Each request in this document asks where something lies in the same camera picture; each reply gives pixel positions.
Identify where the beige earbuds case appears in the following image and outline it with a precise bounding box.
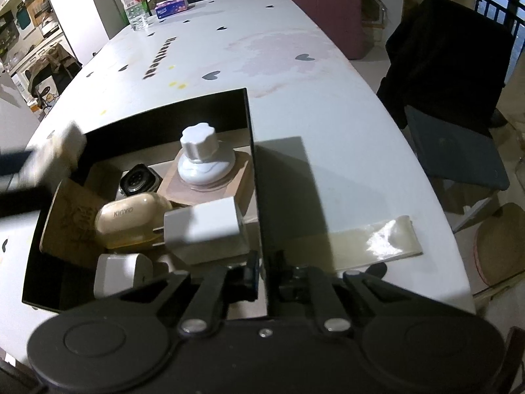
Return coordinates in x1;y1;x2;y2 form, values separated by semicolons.
94;192;173;253

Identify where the black cardboard box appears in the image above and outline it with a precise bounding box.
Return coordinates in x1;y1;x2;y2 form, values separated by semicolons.
21;89;254;312

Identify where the round brown stool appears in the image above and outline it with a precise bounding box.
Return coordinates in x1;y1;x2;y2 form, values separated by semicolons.
473;203;524;286

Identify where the large white charger block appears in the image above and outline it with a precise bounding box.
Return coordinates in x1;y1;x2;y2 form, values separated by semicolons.
154;197;250;266

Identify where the small white plug charger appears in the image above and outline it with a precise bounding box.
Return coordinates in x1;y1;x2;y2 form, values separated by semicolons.
94;253;153;299

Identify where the carved wooden coaster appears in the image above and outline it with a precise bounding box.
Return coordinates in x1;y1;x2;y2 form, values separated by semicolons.
39;179;108;270

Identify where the white suction knob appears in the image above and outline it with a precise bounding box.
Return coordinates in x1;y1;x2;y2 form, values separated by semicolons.
177;122;236;187

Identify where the white round tape tin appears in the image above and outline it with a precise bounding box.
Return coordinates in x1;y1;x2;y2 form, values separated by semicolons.
19;123;86;193

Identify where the square wooden coaster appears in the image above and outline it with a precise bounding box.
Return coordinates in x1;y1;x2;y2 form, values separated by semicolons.
157;150;254;212

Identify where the black office chair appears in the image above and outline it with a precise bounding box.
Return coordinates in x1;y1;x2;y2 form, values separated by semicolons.
375;0;516;232

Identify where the clear water bottle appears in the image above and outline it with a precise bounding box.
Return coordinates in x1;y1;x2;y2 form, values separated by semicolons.
120;0;150;31

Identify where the black chair with bag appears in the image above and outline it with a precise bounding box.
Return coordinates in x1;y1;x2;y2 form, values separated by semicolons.
24;44;82;109

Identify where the clear tape strip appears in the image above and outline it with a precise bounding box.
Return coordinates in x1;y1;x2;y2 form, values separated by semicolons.
283;215;423;273

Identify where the blue tissue pack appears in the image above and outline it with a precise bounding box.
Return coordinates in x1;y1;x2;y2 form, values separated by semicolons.
155;0;189;20

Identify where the black smartwatch body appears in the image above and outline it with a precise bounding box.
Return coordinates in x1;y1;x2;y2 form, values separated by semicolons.
116;164;163;199

